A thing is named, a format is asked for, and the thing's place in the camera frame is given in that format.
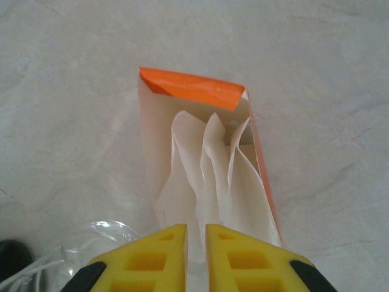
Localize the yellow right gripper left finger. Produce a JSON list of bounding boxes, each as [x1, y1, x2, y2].
[[63, 224, 188, 292]]

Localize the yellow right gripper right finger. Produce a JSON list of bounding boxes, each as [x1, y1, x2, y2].
[[205, 223, 335, 292]]

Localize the clear orange-tinted plastic dripper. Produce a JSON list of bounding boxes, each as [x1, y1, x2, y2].
[[5, 219, 143, 292]]

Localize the white paper coffee filter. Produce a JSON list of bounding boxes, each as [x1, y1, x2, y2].
[[187, 111, 228, 292], [219, 119, 282, 248], [154, 110, 210, 232]]

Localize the dark green plastic dripper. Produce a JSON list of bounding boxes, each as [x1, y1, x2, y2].
[[0, 239, 32, 282]]

